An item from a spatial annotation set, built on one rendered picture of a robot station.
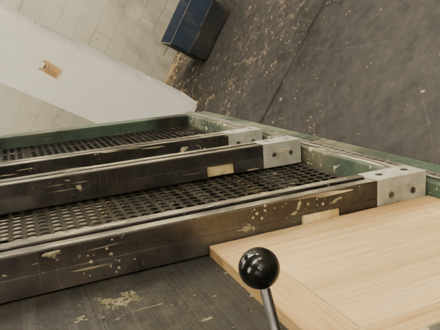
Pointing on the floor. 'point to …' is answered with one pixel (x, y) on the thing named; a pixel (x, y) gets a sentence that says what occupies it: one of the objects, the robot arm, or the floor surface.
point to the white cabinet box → (79, 74)
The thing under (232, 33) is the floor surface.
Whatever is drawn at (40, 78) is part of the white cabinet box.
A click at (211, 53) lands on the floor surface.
